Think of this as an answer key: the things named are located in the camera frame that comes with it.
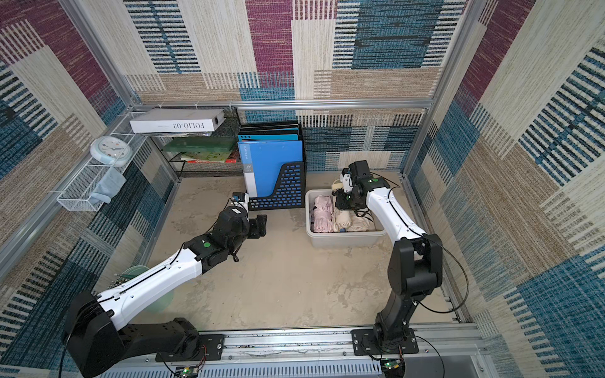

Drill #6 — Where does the pink umbrella black strap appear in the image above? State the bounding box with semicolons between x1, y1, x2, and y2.
313;194;336;234

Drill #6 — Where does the red book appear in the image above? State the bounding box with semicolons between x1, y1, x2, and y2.
180;151;239;164

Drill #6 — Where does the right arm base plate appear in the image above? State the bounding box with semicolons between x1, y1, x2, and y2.
351;328;419;358

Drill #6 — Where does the white round clock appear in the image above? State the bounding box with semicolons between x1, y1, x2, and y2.
90;136;133;168

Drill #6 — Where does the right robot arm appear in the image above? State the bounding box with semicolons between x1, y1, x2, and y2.
336;161;443;360

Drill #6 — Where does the teal file folder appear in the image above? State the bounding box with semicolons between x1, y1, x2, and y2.
237;134;299;142

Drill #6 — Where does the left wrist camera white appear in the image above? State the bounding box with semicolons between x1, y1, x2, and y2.
231;192;250;211

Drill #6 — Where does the blue clip file folder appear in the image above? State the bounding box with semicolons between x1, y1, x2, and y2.
238;140;303;198

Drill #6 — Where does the mint green pen cup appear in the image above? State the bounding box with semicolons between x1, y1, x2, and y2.
109;266;174;313

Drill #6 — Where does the beige umbrella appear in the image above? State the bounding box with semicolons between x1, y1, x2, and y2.
347;215;376;232
332;181;355;232

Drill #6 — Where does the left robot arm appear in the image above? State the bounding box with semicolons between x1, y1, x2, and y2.
62;204;267;377

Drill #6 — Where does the grey plastic storage box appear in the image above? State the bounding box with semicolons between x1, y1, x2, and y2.
305;189;387;248

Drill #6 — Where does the beige umbrella front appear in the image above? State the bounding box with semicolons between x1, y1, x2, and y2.
347;215;376;232

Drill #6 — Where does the light blue cloth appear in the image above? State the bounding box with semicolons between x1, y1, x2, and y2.
89;167;126;206

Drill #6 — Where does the black mesh file holder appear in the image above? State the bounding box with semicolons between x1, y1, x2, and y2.
238;122;306;211

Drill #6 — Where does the white wire basket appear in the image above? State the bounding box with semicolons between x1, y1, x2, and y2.
57;132;146;212

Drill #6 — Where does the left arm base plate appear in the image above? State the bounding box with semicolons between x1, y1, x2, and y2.
155;333;225;362

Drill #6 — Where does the white folio box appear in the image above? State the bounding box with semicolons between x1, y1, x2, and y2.
130;109;225;134

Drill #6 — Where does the black wire shelf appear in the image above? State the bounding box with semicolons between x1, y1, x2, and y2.
151;114;243;179

